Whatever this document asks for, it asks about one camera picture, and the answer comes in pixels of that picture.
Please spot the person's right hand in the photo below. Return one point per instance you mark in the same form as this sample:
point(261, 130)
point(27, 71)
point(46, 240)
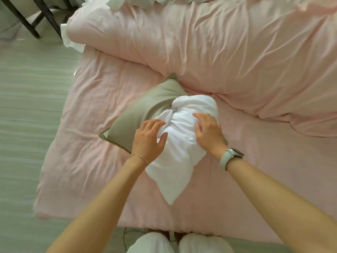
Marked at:
point(210, 134)

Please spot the person's left hand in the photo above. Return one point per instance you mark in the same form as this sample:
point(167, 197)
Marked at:
point(146, 142)

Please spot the grey and orange pillowcase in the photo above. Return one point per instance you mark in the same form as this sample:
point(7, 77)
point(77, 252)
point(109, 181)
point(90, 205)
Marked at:
point(147, 110)

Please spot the white pillow insert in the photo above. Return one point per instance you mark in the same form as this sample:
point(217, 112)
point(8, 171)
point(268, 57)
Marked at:
point(179, 155)

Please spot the pink bed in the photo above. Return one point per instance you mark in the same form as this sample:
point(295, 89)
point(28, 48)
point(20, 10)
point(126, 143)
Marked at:
point(92, 129)

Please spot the person's left forearm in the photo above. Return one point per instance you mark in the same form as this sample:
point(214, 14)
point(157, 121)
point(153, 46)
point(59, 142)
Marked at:
point(105, 208)

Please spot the person's right forearm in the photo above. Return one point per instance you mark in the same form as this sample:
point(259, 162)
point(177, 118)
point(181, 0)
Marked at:
point(276, 205)

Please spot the person's white shorts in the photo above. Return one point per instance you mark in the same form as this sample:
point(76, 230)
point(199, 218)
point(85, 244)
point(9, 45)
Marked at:
point(152, 245)

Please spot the white smartwatch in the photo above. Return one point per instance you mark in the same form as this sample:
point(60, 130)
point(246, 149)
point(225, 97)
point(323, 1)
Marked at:
point(226, 158)

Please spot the pink ruffled duvet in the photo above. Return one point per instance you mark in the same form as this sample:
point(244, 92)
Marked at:
point(210, 50)

